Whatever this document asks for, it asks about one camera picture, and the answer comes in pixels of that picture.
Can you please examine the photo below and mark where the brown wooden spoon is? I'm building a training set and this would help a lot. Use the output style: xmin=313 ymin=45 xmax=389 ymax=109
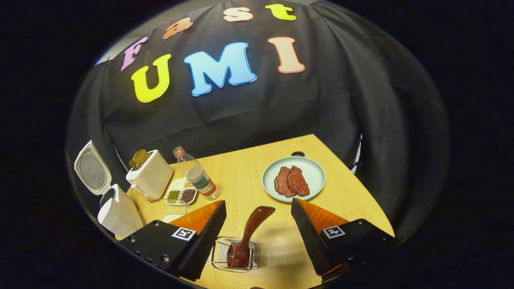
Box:
xmin=226 ymin=206 xmax=276 ymax=269

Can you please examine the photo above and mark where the clear plastic bottle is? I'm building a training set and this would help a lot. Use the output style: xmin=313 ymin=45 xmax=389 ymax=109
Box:
xmin=173 ymin=146 xmax=220 ymax=201

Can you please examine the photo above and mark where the metal wire chopstick holder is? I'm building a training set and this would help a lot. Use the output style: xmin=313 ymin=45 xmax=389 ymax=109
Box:
xmin=210 ymin=237 xmax=261 ymax=273

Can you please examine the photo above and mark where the pale green plate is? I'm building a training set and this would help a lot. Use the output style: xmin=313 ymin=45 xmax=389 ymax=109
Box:
xmin=262 ymin=156 xmax=326 ymax=203

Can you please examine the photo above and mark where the brown bread slice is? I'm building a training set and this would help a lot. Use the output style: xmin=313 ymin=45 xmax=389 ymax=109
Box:
xmin=128 ymin=149 xmax=151 ymax=170

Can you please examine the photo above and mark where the white divided grain dish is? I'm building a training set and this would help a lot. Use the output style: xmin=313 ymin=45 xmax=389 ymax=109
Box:
xmin=165 ymin=177 xmax=198 ymax=206

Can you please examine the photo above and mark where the white rice cooker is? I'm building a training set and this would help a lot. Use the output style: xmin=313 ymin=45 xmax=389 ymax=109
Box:
xmin=73 ymin=140 xmax=144 ymax=238

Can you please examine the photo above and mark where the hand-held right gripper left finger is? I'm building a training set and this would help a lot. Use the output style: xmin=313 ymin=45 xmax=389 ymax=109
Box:
xmin=120 ymin=200 xmax=227 ymax=281

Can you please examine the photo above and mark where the white toaster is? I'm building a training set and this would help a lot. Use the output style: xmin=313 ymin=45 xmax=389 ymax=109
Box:
xmin=126 ymin=149 xmax=174 ymax=199

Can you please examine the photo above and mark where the black backdrop cloth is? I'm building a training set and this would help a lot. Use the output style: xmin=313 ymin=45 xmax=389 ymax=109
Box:
xmin=66 ymin=0 xmax=450 ymax=241

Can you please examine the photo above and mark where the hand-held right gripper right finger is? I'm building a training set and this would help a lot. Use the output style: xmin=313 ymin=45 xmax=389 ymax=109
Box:
xmin=291 ymin=197 xmax=402 ymax=281

